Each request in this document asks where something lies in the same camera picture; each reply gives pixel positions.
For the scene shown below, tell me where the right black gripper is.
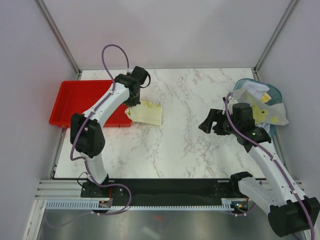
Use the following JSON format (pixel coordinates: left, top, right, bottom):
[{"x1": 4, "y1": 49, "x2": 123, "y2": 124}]
[{"x1": 198, "y1": 108, "x2": 241, "y2": 136}]

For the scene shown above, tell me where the yellow green patterned towel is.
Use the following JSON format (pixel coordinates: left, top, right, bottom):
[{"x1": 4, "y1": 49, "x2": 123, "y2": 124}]
[{"x1": 125, "y1": 99, "x2": 163, "y2": 126}]

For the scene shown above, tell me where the grey towel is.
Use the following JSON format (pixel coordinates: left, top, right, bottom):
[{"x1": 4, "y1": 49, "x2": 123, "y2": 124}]
[{"x1": 232, "y1": 88, "x2": 289, "y2": 126}]

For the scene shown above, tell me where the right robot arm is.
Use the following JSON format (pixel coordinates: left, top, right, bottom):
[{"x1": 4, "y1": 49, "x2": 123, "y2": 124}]
[{"x1": 198, "y1": 103, "x2": 320, "y2": 240}]

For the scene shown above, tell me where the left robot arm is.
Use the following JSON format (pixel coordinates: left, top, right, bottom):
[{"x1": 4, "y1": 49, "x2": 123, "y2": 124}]
[{"x1": 70, "y1": 66, "x2": 151, "y2": 197}]

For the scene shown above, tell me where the light blue towel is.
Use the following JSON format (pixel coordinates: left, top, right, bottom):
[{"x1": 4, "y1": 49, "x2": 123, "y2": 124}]
[{"x1": 242, "y1": 81, "x2": 270, "y2": 99}]

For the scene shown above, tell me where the yellow towel in basket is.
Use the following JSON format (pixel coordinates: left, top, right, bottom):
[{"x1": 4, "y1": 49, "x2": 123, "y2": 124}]
[{"x1": 260, "y1": 92, "x2": 272, "y2": 103}]

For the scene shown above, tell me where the red plastic tray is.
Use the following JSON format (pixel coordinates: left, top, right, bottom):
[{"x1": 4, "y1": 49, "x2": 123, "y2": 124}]
[{"x1": 49, "y1": 80, "x2": 132, "y2": 128}]

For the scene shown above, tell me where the teal plastic basket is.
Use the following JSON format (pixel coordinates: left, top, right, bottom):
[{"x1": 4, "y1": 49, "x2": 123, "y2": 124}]
[{"x1": 228, "y1": 78, "x2": 282, "y2": 137}]

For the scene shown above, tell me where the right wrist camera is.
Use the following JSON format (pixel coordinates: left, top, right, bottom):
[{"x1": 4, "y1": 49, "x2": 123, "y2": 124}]
[{"x1": 227, "y1": 96, "x2": 238, "y2": 108}]

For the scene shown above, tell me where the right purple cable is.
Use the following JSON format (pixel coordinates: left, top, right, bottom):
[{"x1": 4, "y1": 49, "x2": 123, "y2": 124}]
[{"x1": 223, "y1": 91, "x2": 316, "y2": 240}]

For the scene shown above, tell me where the left aluminium frame post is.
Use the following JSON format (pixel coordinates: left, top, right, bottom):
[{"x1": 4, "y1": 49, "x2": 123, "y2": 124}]
[{"x1": 34, "y1": 0, "x2": 82, "y2": 80}]

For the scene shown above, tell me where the aluminium frame post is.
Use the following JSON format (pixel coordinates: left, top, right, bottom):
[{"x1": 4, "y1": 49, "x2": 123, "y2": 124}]
[
  {"x1": 251, "y1": 0, "x2": 300, "y2": 76},
  {"x1": 34, "y1": 0, "x2": 82, "y2": 80}
]

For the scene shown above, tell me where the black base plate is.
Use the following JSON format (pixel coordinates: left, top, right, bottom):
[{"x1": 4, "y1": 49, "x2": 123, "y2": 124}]
[{"x1": 80, "y1": 178, "x2": 247, "y2": 206}]

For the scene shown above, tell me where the right aluminium frame post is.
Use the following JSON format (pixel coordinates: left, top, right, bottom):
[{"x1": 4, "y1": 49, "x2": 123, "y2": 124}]
[{"x1": 251, "y1": 0, "x2": 300, "y2": 76}]

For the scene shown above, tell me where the aluminium rail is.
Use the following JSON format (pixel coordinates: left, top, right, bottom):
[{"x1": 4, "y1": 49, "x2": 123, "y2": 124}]
[{"x1": 33, "y1": 178, "x2": 87, "y2": 200}]

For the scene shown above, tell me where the white slotted cable duct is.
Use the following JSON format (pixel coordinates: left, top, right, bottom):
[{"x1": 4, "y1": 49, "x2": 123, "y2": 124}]
[{"x1": 44, "y1": 198, "x2": 258, "y2": 211}]

